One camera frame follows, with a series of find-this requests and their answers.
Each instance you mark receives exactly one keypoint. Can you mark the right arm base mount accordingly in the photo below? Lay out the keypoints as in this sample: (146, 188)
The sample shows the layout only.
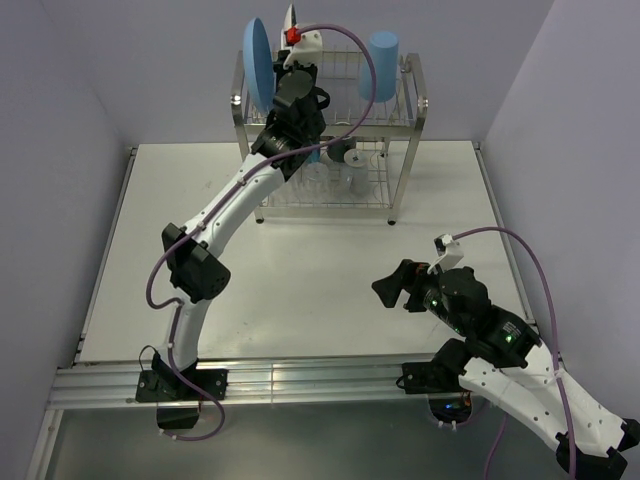
(448, 401)

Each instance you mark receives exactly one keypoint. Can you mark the aluminium frame rail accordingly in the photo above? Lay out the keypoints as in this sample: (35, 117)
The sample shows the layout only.
(249, 381)

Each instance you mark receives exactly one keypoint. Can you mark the blue flower mug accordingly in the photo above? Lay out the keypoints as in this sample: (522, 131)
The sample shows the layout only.
(314, 157)

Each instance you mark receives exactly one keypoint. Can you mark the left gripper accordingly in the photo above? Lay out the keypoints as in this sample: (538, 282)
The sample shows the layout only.
(279, 68)

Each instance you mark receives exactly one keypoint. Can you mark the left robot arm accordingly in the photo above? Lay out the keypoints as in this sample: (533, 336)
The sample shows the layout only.
(192, 251)

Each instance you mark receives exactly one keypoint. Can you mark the clear glass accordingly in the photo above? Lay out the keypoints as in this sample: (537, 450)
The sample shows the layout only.
(315, 183)

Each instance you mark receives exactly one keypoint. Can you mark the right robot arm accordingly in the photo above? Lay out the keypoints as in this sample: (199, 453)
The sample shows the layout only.
(497, 355)

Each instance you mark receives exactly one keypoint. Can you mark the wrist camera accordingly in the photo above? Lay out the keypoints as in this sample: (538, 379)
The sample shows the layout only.
(449, 253)
(306, 53)

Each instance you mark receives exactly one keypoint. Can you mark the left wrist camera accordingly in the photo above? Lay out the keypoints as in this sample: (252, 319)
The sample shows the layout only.
(306, 53)

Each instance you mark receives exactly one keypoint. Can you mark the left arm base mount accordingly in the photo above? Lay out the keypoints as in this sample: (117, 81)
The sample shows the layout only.
(178, 405)

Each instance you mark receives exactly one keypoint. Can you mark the blue plastic tumbler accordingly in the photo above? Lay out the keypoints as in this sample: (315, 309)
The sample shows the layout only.
(383, 48)

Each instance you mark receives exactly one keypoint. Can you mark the dark green mug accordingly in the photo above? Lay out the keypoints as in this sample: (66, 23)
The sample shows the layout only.
(337, 151)

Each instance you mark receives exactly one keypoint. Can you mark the white plate teal rim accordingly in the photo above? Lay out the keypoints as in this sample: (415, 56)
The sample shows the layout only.
(289, 33)

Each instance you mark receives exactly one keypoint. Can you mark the blue round plate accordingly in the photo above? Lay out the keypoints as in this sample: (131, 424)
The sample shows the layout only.
(258, 67)

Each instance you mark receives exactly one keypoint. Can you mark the light grey mug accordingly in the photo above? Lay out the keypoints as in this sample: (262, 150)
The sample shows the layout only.
(357, 171)

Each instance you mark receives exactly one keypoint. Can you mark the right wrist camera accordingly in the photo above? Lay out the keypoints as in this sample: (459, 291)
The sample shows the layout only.
(449, 253)

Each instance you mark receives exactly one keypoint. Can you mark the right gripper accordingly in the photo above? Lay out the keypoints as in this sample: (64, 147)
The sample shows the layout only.
(408, 271)

